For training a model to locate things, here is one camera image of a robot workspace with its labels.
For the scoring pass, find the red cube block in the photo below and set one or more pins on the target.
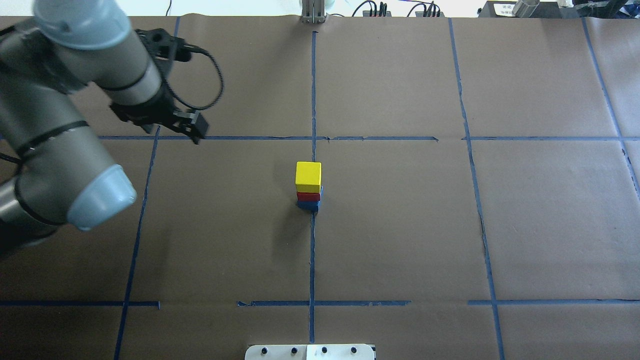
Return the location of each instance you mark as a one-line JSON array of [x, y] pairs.
[[309, 197]]

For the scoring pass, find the metal cup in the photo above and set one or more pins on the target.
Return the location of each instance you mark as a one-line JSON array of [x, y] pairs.
[[524, 8]]

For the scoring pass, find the white camera pole mount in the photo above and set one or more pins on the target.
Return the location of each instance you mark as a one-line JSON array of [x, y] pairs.
[[332, 351]]

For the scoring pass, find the blue cube block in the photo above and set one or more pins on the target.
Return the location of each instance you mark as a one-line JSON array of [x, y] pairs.
[[310, 206]]

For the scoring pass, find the black box on table edge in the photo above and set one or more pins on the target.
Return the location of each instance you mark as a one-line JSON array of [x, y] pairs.
[[502, 9]]

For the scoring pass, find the yellow cube block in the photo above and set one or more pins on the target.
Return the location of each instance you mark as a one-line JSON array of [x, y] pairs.
[[308, 177]]

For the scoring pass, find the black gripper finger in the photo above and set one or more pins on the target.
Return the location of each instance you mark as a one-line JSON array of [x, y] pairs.
[[190, 119], [194, 134]]

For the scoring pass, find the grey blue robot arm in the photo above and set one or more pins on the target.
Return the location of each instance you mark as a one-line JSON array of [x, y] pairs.
[[64, 174]]

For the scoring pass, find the aluminium frame post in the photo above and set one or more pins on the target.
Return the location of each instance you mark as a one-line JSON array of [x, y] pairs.
[[313, 11]]

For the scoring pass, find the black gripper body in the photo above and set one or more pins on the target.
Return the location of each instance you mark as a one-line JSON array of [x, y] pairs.
[[154, 108]]

